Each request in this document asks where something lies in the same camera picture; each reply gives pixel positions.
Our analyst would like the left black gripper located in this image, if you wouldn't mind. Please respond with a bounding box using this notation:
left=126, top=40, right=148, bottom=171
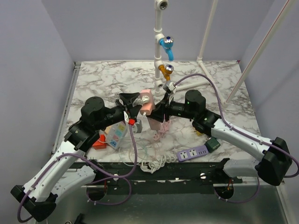
left=95, top=94, right=142, bottom=131

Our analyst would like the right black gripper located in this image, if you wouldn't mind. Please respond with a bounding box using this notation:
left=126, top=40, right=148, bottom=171
left=146, top=92, right=196, bottom=123

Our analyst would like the orange small plug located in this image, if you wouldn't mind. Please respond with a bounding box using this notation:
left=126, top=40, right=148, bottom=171
left=140, top=103, right=155, bottom=116

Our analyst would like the pink power strip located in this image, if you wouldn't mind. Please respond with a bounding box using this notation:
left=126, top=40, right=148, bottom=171
left=140, top=89, right=161, bottom=131

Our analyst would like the white power strip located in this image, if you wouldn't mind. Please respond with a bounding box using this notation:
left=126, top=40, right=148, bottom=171
left=106, top=121, right=128, bottom=150

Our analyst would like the red cube plug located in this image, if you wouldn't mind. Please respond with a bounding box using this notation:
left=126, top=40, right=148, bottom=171
left=92, top=139, right=107, bottom=150

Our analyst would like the purple power strip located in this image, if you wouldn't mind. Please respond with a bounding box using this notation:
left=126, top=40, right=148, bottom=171
left=177, top=145, right=209, bottom=162

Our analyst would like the green cube plug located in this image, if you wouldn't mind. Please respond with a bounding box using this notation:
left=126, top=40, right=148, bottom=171
left=204, top=137, right=221, bottom=153

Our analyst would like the beige cube plug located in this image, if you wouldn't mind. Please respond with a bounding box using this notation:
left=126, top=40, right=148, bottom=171
left=104, top=126, right=111, bottom=134

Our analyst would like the yellow cube socket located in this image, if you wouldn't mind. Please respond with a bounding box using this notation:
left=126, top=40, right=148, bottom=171
left=194, top=129, right=203, bottom=136

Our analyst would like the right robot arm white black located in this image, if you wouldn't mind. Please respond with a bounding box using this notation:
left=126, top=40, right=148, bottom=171
left=148, top=90, right=292, bottom=186

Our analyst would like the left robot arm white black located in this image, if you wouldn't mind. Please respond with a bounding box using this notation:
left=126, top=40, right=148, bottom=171
left=11, top=92, right=142, bottom=223

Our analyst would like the orange faucet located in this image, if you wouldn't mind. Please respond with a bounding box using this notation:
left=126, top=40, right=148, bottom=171
left=158, top=64, right=174, bottom=82

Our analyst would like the blue faucet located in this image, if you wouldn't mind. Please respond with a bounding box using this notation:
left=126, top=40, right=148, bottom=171
left=159, top=36, right=174, bottom=61

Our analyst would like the pink coiled cable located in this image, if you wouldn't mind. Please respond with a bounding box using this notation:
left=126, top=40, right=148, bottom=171
left=151, top=120, right=171, bottom=145

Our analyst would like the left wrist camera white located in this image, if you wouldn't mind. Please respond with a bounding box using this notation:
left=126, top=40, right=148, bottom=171
left=124, top=112, right=143, bottom=133

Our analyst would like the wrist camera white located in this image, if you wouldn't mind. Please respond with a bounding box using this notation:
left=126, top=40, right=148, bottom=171
left=163, top=81, right=177, bottom=102
left=124, top=112, right=143, bottom=133

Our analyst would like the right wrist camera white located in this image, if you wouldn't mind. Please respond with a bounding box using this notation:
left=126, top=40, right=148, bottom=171
left=163, top=81, right=177, bottom=102

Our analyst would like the white coiled cable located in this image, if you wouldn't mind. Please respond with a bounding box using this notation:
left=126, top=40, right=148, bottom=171
left=133, top=95, right=177, bottom=175

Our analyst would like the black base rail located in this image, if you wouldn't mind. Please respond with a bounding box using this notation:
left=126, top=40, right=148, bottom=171
left=46, top=159, right=264, bottom=196

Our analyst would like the white pvc pipe frame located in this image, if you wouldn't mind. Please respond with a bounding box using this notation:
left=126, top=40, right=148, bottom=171
left=154, top=0, right=295, bottom=105

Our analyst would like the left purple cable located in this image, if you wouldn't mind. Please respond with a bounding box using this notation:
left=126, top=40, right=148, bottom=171
left=17, top=123, right=138, bottom=222

